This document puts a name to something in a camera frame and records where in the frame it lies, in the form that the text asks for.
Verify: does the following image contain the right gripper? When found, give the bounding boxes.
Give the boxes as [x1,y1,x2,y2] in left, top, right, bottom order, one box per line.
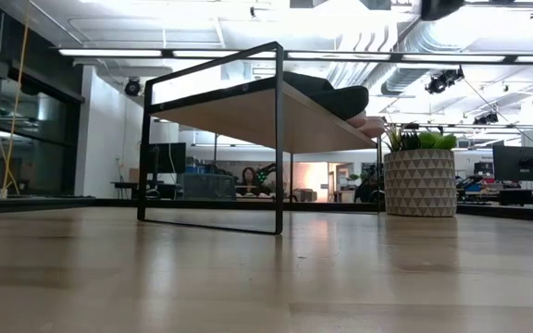
[421,0,466,22]

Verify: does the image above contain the black foam slide sandal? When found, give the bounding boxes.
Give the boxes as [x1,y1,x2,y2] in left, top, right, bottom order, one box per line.
[310,85,370,121]
[282,71,337,101]

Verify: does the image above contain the pink foam slide sandal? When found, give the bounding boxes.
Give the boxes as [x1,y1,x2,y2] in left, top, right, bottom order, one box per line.
[357,116,387,139]
[344,110,368,130]

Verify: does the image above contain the black ceiling spotlight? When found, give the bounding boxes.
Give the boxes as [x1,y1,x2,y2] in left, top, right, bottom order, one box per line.
[472,110,500,126]
[425,67,465,96]

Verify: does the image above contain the black computer monitor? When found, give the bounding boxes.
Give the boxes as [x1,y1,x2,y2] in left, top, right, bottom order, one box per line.
[492,145,533,182]
[153,142,188,175]

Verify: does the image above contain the plant in triangle-patterned pot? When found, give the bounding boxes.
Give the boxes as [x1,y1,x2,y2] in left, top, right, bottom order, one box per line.
[383,123,458,218]

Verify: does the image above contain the dark grey upholstered seat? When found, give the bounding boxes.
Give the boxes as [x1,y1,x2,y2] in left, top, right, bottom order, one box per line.
[180,173,238,201]

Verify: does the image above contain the round black ceiling fixture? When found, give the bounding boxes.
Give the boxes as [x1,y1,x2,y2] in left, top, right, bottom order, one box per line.
[124,77,143,97]

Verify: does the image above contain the long ceiling light strip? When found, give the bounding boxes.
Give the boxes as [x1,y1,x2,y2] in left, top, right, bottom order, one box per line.
[57,47,533,65]

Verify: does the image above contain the wooden shelf, black metal frame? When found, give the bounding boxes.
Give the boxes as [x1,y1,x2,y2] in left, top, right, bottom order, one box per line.
[136,41,383,236]

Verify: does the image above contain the black metal table frame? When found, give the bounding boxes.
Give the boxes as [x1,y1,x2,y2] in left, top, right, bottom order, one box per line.
[0,196,533,224]

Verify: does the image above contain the yellow cable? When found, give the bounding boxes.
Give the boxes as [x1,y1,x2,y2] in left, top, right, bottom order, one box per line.
[0,0,31,196]

